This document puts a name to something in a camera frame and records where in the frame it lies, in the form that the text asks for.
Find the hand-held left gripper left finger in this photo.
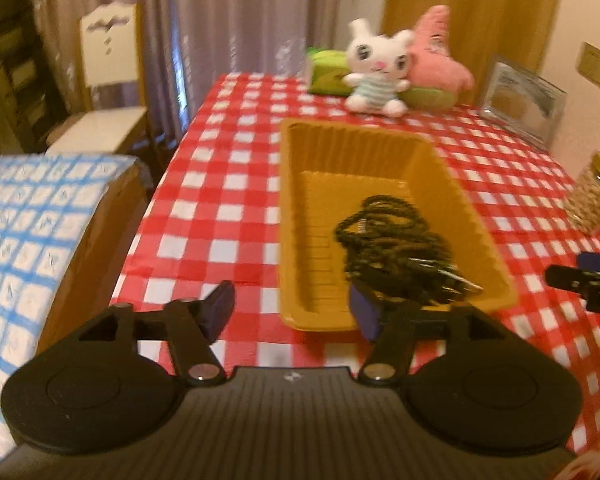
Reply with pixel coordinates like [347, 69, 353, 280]
[77, 280, 237, 387]

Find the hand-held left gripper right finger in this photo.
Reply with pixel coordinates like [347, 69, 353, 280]
[349, 282, 506, 387]

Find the pile of dark bead jewelry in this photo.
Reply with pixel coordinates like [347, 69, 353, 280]
[332, 195, 486, 306]

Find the gold plastic tray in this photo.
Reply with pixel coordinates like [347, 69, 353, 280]
[277, 117, 521, 333]

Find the clear jar of nuts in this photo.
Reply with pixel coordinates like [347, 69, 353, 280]
[562, 151, 600, 235]

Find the red checkered tablecloth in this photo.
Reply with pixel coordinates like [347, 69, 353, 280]
[112, 72, 600, 456]

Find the framed picture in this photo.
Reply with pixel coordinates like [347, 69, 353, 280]
[480, 56, 567, 148]

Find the blue checkered cloth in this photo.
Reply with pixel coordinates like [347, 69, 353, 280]
[0, 152, 141, 466]

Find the green tissue box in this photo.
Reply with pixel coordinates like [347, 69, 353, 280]
[305, 46, 356, 96]

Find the white bunny plush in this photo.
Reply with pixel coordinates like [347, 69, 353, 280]
[340, 17, 415, 118]

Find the pink starfish plush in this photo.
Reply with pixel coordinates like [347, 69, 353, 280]
[400, 5, 476, 111]

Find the white wooden chair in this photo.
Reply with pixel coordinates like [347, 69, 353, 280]
[45, 2, 153, 161]

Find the grey patterned curtain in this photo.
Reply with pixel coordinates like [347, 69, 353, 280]
[25, 0, 361, 131]

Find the dark folding rack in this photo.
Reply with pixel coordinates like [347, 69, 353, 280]
[0, 0, 68, 153]

